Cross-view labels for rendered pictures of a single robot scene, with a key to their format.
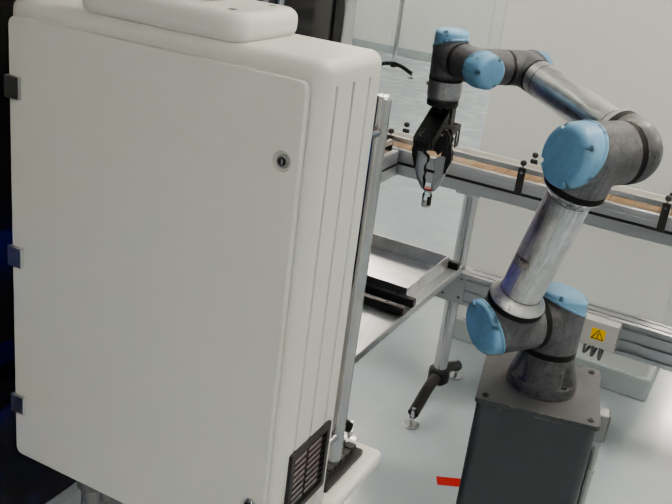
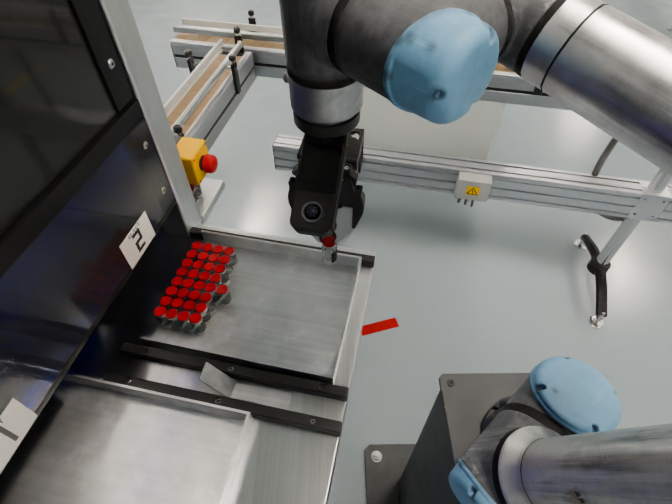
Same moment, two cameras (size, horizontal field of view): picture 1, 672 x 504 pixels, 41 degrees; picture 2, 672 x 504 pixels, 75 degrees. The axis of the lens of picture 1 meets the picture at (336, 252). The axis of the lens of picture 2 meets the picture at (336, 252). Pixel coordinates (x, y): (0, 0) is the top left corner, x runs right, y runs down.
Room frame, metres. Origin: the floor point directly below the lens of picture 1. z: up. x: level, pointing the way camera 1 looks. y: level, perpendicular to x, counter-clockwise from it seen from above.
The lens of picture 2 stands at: (1.58, -0.11, 1.58)
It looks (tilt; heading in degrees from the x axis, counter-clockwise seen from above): 50 degrees down; 346
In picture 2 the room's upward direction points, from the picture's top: straight up
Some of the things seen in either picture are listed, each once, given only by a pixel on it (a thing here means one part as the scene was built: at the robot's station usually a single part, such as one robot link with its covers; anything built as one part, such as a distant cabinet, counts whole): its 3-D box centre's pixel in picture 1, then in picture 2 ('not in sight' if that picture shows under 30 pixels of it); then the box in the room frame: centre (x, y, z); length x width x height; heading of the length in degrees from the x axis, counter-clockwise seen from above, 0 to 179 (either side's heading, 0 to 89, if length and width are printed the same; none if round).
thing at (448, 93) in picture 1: (443, 89); (323, 88); (1.98, -0.19, 1.35); 0.08 x 0.08 x 0.05
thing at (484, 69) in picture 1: (482, 67); (425, 46); (1.89, -0.26, 1.43); 0.11 x 0.11 x 0.08; 30
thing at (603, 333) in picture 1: (599, 332); (472, 186); (2.66, -0.89, 0.50); 0.12 x 0.05 x 0.09; 64
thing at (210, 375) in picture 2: not in sight; (247, 386); (1.89, -0.04, 0.91); 0.14 x 0.03 x 0.06; 65
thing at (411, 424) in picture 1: (437, 384); not in sight; (2.94, -0.44, 0.07); 0.50 x 0.08 x 0.14; 154
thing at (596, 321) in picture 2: not in sight; (594, 271); (2.45, -1.48, 0.07); 0.50 x 0.08 x 0.14; 154
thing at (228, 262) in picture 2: not in sight; (215, 289); (2.10, 0.00, 0.90); 0.18 x 0.02 x 0.05; 154
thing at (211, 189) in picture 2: not in sight; (187, 196); (2.42, 0.06, 0.87); 0.14 x 0.13 x 0.02; 64
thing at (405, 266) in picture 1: (365, 258); (260, 299); (2.06, -0.08, 0.90); 0.34 x 0.26 x 0.04; 64
